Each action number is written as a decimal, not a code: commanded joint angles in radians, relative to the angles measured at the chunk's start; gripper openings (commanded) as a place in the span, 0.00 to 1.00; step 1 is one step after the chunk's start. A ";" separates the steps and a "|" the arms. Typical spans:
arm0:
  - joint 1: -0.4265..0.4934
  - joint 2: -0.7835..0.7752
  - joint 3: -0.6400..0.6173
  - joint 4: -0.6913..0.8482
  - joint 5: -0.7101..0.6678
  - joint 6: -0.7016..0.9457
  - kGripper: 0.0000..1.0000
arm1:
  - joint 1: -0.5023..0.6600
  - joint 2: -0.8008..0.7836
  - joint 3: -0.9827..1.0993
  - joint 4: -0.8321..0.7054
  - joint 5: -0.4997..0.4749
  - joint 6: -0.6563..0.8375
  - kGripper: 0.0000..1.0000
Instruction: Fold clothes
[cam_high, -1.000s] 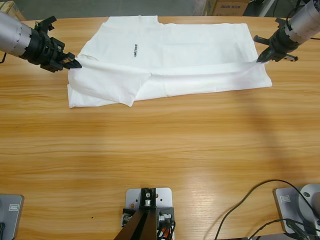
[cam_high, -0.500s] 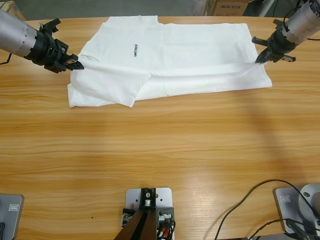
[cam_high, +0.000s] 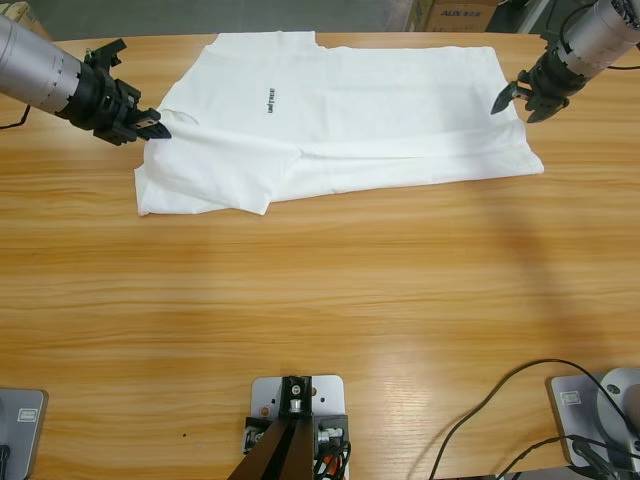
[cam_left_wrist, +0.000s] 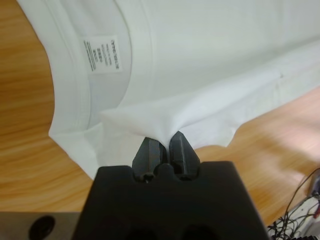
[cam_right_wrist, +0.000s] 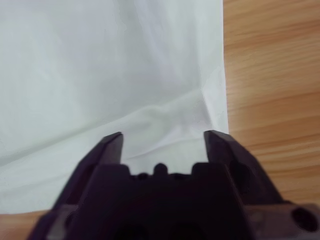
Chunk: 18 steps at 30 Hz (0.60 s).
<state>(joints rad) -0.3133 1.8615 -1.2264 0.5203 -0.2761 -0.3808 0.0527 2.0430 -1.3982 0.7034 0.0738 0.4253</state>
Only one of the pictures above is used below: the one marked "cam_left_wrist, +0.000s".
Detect tangled black cable bundle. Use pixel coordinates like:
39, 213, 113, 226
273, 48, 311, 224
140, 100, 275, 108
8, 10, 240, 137
267, 167, 320, 236

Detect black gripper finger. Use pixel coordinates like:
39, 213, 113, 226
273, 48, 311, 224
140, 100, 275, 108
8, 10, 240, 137
131, 135, 168, 176
166, 130, 201, 180

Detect white t-shirt with black logo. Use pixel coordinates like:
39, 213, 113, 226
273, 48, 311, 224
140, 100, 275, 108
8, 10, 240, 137
16, 0, 320, 181

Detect arm grey base plate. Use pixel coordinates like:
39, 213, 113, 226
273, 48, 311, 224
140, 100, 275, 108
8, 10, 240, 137
309, 172, 320, 196

